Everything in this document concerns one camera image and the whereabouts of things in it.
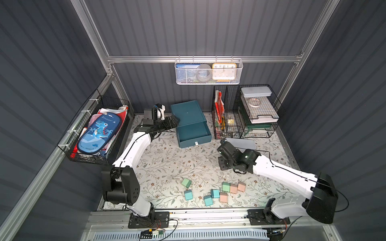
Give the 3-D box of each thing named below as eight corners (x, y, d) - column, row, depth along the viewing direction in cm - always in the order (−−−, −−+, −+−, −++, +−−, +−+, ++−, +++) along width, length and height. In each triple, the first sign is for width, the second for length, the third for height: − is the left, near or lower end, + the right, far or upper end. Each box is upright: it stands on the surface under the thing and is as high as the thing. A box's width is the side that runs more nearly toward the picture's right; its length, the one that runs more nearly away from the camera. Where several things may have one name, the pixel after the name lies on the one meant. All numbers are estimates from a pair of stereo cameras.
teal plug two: (210, 198, 82) (211, 196, 80) (210, 190, 85) (210, 189, 83) (219, 198, 82) (220, 196, 80) (219, 190, 85) (219, 189, 83)
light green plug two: (222, 192, 84) (222, 190, 82) (221, 183, 87) (221, 182, 85) (230, 192, 84) (231, 190, 82) (229, 183, 87) (230, 182, 85)
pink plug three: (220, 202, 81) (220, 201, 79) (219, 193, 84) (219, 192, 82) (227, 202, 81) (227, 201, 79) (226, 193, 84) (226, 192, 82)
